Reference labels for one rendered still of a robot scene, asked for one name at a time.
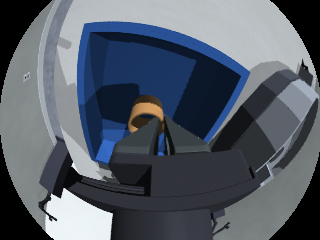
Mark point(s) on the blue open crate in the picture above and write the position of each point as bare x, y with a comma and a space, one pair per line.
119, 62

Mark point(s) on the bronze bushing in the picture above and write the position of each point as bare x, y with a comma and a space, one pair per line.
145, 104

